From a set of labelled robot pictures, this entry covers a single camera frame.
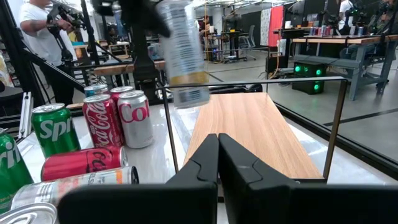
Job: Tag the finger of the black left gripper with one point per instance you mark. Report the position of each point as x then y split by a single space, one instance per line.
149 18

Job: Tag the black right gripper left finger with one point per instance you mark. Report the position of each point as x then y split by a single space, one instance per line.
186 202

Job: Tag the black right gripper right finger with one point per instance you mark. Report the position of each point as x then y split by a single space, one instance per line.
264 202

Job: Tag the white Celsius can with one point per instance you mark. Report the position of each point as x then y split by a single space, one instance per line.
183 46
77 183

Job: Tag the blue silver Red Bull can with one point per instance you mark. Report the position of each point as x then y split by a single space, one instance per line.
94 89

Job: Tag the silver Diet Coke can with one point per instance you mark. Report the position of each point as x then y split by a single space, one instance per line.
28 214
135 121

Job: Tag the red Coca-Cola can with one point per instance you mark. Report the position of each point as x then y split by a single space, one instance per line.
81 161
122 89
102 123

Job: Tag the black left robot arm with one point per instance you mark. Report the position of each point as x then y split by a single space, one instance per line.
144 71

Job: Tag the person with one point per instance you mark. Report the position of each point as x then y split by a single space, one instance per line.
40 40
345 14
205 26

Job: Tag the office chair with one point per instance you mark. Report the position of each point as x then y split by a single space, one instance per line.
248 37

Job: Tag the white patterned hanging cloth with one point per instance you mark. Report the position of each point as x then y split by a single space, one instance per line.
265 26

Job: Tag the red hanging cloth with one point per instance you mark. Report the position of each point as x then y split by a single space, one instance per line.
276 26

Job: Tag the black computer green lights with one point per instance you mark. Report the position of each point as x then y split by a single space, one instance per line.
308 77

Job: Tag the wooden workbench grey legs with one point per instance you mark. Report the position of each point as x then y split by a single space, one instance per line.
342 40

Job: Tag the black camera tripod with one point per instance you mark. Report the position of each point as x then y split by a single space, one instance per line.
90 37

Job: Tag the wooden shelf with black frame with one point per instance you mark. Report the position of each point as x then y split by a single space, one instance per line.
248 130

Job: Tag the black diagonal frame strut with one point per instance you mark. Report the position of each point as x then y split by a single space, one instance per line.
18 59

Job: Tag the silver metal bracket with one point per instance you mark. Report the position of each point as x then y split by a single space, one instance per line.
25 115

